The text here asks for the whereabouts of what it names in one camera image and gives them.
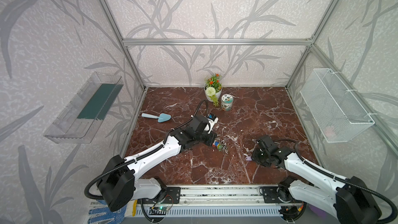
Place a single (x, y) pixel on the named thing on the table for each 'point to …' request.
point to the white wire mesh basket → (334, 110)
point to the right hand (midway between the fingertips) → (251, 152)
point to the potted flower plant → (212, 89)
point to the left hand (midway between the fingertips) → (218, 132)
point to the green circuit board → (160, 210)
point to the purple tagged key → (249, 158)
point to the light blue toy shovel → (161, 117)
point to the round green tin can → (226, 102)
